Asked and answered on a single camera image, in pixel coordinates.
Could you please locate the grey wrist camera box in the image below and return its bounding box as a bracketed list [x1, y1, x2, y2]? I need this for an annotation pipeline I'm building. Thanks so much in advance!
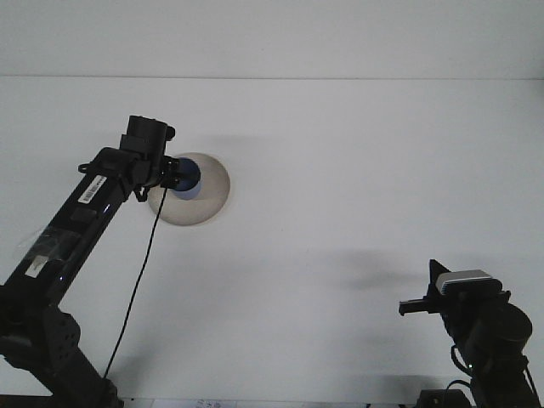
[437, 269, 496, 296]

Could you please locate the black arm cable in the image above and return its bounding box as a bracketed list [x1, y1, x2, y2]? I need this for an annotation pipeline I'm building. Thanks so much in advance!
[101, 186, 167, 382]
[443, 343, 537, 399]

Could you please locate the pale round plate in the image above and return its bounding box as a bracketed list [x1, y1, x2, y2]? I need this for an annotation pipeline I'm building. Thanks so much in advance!
[148, 151, 232, 226]

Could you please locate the pale blue cup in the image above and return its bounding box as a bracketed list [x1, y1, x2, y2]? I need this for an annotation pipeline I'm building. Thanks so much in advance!
[169, 156, 202, 201]

